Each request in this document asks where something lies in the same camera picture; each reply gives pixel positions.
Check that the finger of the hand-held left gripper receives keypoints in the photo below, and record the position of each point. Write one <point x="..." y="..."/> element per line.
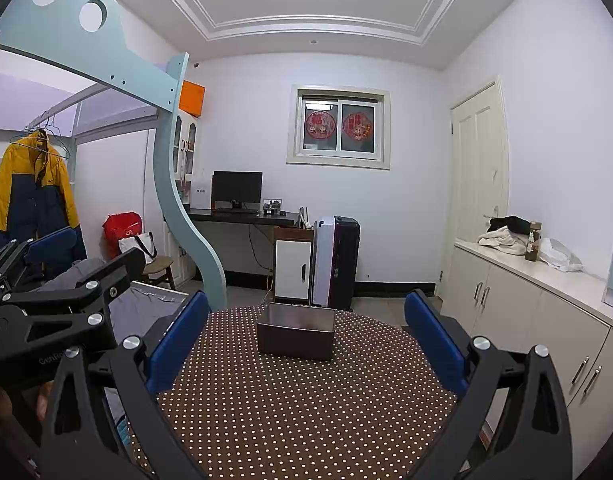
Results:
<point x="56" y="247"/>
<point x="126" y="265"/>

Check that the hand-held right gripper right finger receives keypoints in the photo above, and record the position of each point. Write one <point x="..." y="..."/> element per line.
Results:
<point x="434" y="345"/>

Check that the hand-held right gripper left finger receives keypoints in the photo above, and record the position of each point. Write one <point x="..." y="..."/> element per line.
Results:
<point x="179" y="345"/>

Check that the grey storage box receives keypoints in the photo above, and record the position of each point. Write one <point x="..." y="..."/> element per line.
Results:
<point x="296" y="342"/>

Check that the person's left hand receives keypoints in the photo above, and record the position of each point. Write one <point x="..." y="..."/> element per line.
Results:
<point x="44" y="405"/>

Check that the white tote bag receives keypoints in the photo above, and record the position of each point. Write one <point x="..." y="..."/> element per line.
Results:
<point x="136" y="245"/>

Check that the wooden chair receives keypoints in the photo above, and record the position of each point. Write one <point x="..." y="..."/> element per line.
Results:
<point x="159" y="264"/>

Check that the red bag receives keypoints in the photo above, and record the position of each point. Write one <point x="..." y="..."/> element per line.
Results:
<point x="124" y="227"/>

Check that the yellow and navy jacket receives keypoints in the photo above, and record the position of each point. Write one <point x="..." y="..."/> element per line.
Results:
<point x="16" y="185"/>

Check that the white sideboard cabinet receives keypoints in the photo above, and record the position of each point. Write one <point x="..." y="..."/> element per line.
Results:
<point x="516" y="305"/>

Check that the white carton box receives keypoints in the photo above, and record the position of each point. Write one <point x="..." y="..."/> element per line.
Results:
<point x="200" y="195"/>

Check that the dark desk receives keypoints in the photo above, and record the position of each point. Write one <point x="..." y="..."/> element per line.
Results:
<point x="236" y="216"/>

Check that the dark purple suitcase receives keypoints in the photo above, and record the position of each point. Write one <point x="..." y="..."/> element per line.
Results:
<point x="346" y="260"/>

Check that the white garment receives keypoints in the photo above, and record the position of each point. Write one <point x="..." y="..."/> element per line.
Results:
<point x="501" y="242"/>

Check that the black computer monitor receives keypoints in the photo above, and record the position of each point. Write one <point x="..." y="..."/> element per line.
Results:
<point x="236" y="187"/>

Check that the small white cabinet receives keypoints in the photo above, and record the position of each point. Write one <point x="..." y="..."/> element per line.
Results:
<point x="291" y="270"/>

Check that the brown glass bottle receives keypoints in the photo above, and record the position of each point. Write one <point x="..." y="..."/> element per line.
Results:
<point x="531" y="250"/>

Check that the brown polka dot tablecloth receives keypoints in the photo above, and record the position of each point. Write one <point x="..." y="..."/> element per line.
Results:
<point x="311" y="410"/>

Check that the white suitcase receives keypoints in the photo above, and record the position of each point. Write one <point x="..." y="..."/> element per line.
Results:
<point x="322" y="260"/>

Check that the white glass-door cabinet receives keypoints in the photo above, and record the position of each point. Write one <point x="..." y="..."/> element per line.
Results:
<point x="186" y="135"/>

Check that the black garment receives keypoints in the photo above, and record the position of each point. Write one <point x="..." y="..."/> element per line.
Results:
<point x="511" y="222"/>

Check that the clear plastic bag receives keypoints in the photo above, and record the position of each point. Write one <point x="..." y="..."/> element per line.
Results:
<point x="561" y="257"/>

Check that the white door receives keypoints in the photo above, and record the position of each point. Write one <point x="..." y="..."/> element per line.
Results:
<point x="479" y="185"/>

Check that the orange box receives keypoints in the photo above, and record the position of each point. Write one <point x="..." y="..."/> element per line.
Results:
<point x="192" y="99"/>

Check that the white framed window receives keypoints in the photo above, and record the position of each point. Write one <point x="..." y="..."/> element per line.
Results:
<point x="339" y="165"/>

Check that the red paper window decoration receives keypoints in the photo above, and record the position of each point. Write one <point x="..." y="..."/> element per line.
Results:
<point x="357" y="126"/>
<point x="320" y="125"/>

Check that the teal loft bed frame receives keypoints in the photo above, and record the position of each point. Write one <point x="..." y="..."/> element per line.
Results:
<point x="186" y="220"/>

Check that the small desk picture frame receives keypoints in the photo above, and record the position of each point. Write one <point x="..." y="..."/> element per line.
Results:
<point x="272" y="205"/>

